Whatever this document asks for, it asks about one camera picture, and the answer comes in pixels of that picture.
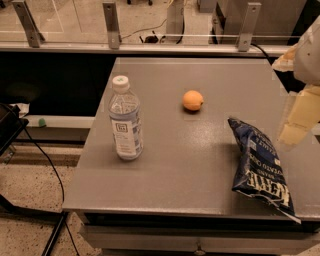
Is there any small green object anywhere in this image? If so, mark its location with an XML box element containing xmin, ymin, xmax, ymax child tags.
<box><xmin>38</xmin><ymin>118</ymin><xmax>47</xmax><ymax>128</ymax></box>

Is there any yellow cable behind glass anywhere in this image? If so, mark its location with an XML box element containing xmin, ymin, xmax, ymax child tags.
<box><xmin>120</xmin><ymin>18</ymin><xmax>168</xmax><ymax>41</ymax></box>

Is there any metal railing post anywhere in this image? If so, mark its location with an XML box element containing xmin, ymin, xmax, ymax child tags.
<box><xmin>102</xmin><ymin>0</ymin><xmax>121</xmax><ymax>49</ymax></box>
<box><xmin>12</xmin><ymin>0</ymin><xmax>45</xmax><ymax>48</ymax></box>
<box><xmin>238</xmin><ymin>2</ymin><xmax>262</xmax><ymax>52</ymax></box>

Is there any black equipment at left edge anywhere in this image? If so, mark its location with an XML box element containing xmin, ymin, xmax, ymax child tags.
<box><xmin>0</xmin><ymin>103</ymin><xmax>29</xmax><ymax>156</ymax></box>

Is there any blue potato chip bag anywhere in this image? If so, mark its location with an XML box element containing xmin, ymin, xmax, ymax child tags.
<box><xmin>228</xmin><ymin>118</ymin><xmax>301</xmax><ymax>224</ymax></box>

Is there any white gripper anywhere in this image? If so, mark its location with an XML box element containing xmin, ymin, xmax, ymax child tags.
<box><xmin>272</xmin><ymin>23</ymin><xmax>320</xmax><ymax>146</ymax></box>

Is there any black stand leg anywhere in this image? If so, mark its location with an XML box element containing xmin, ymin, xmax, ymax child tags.
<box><xmin>0</xmin><ymin>195</ymin><xmax>68</xmax><ymax>256</ymax></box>

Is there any middle metal railing post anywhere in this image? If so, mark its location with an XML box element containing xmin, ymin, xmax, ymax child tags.
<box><xmin>102</xmin><ymin>0</ymin><xmax>121</xmax><ymax>49</ymax></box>

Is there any left metal railing post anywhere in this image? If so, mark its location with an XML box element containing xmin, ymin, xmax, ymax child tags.
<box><xmin>12</xmin><ymin>0</ymin><xmax>45</xmax><ymax>48</ymax></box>

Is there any orange fruit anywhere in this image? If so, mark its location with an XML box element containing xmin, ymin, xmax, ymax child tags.
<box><xmin>182</xmin><ymin>90</ymin><xmax>204</xmax><ymax>111</ymax></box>

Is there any right metal railing post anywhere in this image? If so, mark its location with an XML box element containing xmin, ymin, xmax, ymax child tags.
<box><xmin>238</xmin><ymin>2</ymin><xmax>262</xmax><ymax>52</ymax></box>

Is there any clear plastic water bottle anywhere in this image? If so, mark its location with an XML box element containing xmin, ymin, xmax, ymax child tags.
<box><xmin>108</xmin><ymin>75</ymin><xmax>143</xmax><ymax>160</ymax></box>

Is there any black cable on floor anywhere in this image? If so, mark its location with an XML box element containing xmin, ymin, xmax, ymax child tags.
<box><xmin>0</xmin><ymin>102</ymin><xmax>81</xmax><ymax>256</ymax></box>

